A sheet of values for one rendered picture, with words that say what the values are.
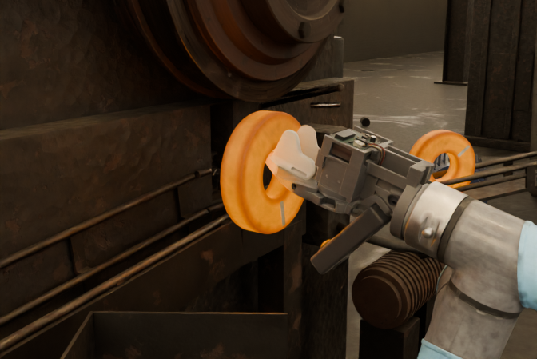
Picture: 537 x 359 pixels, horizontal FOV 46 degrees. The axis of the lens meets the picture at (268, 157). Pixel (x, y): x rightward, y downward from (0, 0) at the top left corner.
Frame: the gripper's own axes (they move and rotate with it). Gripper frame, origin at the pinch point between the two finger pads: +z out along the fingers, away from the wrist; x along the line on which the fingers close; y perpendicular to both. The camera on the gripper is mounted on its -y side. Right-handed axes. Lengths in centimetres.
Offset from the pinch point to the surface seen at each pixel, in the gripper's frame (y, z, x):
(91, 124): -3.9, 24.8, 7.2
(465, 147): -10, -5, -67
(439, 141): -9, -1, -61
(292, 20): 14.1, 10.6, -15.1
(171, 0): 14.6, 19.5, 0.8
